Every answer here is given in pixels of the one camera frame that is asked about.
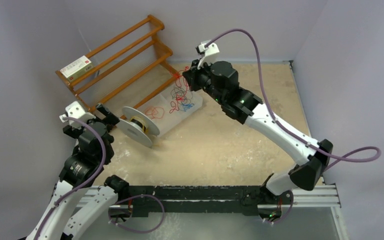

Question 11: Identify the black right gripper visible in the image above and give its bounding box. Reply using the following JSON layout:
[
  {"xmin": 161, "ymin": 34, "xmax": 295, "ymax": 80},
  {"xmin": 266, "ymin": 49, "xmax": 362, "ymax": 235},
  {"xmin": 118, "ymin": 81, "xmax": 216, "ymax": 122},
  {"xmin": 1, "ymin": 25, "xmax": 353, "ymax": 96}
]
[{"xmin": 183, "ymin": 58, "xmax": 226, "ymax": 106}]

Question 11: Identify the red cable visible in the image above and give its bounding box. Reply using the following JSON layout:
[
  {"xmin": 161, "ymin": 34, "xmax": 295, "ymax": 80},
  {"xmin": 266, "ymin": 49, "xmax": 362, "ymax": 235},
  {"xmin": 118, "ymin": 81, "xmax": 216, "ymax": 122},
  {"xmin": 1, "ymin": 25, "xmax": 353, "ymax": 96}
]
[
  {"xmin": 144, "ymin": 105, "xmax": 166, "ymax": 121},
  {"xmin": 168, "ymin": 70, "xmax": 193, "ymax": 115}
]

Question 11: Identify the grey cable spool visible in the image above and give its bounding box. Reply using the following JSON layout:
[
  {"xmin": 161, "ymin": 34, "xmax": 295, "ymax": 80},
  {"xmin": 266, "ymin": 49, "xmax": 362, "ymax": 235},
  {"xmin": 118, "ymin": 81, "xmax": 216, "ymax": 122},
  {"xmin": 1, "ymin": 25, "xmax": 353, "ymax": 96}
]
[{"xmin": 116, "ymin": 106, "xmax": 160, "ymax": 148}]

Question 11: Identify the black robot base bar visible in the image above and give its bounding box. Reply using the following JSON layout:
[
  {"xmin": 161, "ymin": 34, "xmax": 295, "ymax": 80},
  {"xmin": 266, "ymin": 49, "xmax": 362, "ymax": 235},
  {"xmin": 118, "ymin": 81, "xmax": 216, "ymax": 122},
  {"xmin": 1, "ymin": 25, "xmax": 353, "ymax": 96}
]
[{"xmin": 103, "ymin": 175, "xmax": 293, "ymax": 221}]

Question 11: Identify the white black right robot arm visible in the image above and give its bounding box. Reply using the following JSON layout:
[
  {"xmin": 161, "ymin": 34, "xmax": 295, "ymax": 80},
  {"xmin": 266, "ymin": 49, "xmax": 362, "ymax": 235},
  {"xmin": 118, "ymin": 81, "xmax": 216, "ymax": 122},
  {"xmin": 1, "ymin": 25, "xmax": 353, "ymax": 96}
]
[{"xmin": 182, "ymin": 60, "xmax": 333, "ymax": 204}]

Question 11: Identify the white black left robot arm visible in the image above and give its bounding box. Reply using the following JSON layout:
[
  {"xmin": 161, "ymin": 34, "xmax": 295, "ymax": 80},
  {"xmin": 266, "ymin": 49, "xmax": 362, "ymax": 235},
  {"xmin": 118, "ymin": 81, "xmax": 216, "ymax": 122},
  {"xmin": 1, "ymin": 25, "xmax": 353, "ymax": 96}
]
[{"xmin": 26, "ymin": 101, "xmax": 129, "ymax": 240}]

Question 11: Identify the clear plastic tray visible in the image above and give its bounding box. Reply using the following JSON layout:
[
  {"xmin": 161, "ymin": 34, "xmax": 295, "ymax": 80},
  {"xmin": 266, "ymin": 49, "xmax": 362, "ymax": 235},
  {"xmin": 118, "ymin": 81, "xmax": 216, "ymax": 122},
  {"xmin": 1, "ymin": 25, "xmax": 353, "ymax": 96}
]
[{"xmin": 138, "ymin": 77, "xmax": 203, "ymax": 137}]

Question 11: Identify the white cardboard box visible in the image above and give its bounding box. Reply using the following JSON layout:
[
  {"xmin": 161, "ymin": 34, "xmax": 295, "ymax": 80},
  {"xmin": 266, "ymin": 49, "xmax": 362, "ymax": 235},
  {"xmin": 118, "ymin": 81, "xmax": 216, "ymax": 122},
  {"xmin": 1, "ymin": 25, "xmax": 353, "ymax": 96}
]
[{"xmin": 60, "ymin": 55, "xmax": 94, "ymax": 82}]

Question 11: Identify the orange wooden rack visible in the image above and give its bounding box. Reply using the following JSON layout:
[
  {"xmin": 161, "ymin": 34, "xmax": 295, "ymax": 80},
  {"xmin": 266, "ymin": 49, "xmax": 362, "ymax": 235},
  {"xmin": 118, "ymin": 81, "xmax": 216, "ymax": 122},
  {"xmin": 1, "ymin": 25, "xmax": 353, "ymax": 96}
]
[{"xmin": 55, "ymin": 14, "xmax": 177, "ymax": 113}]

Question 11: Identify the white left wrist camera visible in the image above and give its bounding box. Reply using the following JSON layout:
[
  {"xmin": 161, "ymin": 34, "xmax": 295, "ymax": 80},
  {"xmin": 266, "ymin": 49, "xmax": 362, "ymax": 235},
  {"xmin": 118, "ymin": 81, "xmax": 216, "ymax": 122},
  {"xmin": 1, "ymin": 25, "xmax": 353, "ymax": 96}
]
[{"xmin": 59, "ymin": 101, "xmax": 96, "ymax": 123}]

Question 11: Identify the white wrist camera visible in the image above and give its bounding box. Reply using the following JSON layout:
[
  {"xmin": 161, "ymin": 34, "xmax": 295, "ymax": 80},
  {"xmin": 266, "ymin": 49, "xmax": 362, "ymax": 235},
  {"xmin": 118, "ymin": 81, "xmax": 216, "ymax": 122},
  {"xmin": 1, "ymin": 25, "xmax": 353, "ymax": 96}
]
[
  {"xmin": 195, "ymin": 40, "xmax": 220, "ymax": 69},
  {"xmin": 59, "ymin": 101, "xmax": 96, "ymax": 123}
]

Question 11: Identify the black cable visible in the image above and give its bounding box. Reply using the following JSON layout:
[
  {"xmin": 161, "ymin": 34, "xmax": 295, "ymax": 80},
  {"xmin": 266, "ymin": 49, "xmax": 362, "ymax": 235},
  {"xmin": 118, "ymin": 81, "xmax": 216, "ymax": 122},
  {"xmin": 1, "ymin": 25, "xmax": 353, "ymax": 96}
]
[{"xmin": 170, "ymin": 86, "xmax": 194, "ymax": 106}]

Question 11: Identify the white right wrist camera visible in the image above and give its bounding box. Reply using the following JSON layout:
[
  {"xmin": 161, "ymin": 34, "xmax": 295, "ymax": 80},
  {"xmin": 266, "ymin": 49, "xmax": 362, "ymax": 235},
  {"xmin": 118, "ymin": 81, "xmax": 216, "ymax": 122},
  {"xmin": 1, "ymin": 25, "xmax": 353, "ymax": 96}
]
[{"xmin": 195, "ymin": 40, "xmax": 220, "ymax": 69}]

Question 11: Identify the red cable in tray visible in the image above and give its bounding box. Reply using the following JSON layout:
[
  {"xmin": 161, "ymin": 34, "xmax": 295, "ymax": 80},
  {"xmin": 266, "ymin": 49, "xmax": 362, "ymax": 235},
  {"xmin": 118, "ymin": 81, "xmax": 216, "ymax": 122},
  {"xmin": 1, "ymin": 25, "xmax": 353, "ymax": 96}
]
[{"xmin": 144, "ymin": 105, "xmax": 166, "ymax": 121}]

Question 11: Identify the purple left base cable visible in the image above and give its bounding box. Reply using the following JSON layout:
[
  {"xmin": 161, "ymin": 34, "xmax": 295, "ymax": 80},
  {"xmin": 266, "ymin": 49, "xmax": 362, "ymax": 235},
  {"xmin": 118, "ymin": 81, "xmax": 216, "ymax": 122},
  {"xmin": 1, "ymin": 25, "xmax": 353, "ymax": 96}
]
[{"xmin": 107, "ymin": 194, "xmax": 166, "ymax": 234}]

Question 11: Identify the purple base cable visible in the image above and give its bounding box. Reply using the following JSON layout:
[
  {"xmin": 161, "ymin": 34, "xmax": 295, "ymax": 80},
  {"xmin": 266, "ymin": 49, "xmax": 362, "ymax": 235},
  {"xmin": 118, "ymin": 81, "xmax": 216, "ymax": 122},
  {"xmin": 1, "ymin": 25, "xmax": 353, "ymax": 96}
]
[
  {"xmin": 107, "ymin": 194, "xmax": 166, "ymax": 234},
  {"xmin": 262, "ymin": 190, "xmax": 295, "ymax": 226}
]

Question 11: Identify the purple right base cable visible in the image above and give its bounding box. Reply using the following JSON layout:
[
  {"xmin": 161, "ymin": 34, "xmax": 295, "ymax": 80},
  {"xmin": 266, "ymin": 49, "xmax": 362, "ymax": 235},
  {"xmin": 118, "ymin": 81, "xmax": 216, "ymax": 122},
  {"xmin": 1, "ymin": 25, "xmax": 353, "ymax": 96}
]
[{"xmin": 262, "ymin": 190, "xmax": 295, "ymax": 226}]

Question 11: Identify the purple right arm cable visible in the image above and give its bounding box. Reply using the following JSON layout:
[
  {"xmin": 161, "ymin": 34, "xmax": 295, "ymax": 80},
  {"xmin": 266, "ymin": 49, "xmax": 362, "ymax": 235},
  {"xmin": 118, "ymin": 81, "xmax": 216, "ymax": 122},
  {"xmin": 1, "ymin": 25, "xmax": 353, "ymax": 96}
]
[{"xmin": 205, "ymin": 29, "xmax": 382, "ymax": 173}]

